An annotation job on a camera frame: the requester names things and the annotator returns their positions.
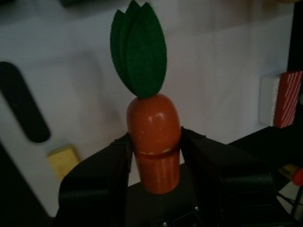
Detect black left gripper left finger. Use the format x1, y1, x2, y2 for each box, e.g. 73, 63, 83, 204
52, 132, 133, 227

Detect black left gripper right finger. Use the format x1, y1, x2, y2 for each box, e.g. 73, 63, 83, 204
177, 126, 294, 227

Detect orange toy carrot green leaves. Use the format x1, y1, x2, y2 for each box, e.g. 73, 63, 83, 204
109, 0, 183, 195

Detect white cutting board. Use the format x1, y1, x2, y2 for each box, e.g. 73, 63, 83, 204
0, 0, 296, 218

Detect yellow toy block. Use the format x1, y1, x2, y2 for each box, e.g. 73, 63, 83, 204
45, 144, 83, 182

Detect red white-striped block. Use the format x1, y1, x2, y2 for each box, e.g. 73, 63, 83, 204
256, 69, 303, 129

